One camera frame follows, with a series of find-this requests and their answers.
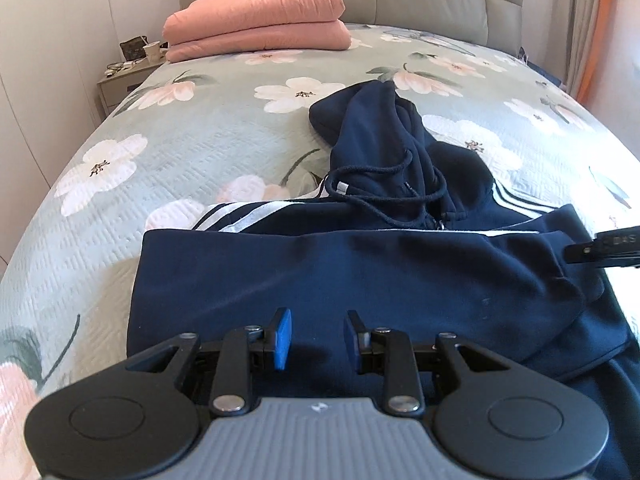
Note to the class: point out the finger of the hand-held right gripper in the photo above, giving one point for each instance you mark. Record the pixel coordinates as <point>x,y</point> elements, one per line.
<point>600,250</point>

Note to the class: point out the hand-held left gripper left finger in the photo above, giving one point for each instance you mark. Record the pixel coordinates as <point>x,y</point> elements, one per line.
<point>281,340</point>

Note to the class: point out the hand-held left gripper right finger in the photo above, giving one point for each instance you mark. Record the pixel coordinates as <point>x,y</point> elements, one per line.
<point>351,342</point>

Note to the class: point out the navy striped hoodie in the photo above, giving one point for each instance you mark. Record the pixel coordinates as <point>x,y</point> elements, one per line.
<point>380,270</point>

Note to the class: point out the beige curtain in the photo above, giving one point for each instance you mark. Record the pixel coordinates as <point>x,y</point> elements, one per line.
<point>587,25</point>

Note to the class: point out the floral bed cover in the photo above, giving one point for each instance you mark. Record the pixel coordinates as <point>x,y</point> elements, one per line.
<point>200,125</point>

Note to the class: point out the beige nightstand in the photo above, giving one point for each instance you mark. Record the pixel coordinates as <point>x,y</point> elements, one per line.
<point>116,85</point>

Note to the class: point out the white cup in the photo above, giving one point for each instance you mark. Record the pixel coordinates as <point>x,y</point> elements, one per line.
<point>151,52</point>

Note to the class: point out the folded pink quilt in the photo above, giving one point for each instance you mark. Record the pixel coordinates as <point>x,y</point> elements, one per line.
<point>260,20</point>

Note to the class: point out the brown patterned bag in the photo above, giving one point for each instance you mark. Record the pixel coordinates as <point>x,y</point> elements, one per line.
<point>132,46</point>

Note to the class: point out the white wardrobe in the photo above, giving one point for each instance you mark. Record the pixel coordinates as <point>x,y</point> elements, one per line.
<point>45,60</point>

